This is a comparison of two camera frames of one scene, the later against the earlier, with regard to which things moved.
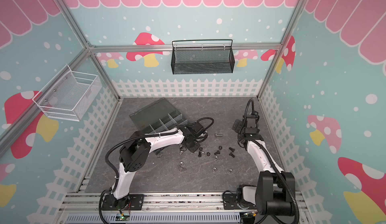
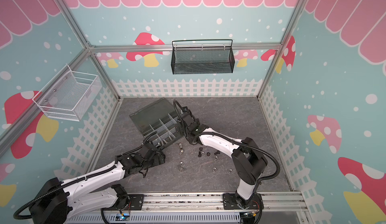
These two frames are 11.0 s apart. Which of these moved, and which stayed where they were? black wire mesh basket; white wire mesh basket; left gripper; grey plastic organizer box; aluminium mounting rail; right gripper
Moved: right gripper; left gripper
Stayed: white wire mesh basket; aluminium mounting rail; grey plastic organizer box; black wire mesh basket
